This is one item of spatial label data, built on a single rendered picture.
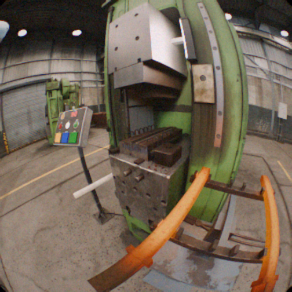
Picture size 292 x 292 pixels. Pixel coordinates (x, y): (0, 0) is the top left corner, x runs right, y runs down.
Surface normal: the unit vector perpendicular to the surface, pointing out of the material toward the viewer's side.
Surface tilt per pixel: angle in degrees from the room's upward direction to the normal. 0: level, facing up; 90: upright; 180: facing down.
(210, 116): 90
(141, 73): 90
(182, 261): 0
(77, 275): 0
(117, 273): 0
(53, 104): 89
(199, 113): 90
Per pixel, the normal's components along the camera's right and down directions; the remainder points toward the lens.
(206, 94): -0.61, 0.29
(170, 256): -0.05, -0.94
